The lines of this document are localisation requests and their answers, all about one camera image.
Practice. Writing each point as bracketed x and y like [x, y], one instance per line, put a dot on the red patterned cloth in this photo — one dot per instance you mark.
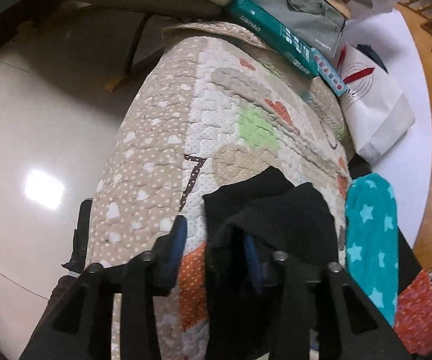
[416, 315]

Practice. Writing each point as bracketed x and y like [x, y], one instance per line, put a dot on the black pants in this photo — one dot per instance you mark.
[294, 210]

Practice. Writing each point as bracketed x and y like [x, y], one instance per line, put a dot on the green paper ream package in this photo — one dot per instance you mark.
[272, 32]

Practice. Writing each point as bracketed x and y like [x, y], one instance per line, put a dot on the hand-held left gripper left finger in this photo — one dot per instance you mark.
[178, 236]

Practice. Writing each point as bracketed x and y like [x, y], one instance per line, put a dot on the light blue flat box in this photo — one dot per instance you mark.
[328, 71]

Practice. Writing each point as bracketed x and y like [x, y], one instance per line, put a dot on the quilted patchwork blanket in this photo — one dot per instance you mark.
[155, 150]

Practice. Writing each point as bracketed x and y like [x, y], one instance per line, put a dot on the teal star blanket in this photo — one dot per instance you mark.
[369, 240]

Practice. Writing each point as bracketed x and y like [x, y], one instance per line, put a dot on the grey fabric bag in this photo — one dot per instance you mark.
[306, 11]

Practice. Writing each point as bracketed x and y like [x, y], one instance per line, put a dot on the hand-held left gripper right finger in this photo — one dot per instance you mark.
[251, 258]

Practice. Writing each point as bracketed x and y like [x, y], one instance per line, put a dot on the white paper bag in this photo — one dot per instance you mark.
[377, 112]

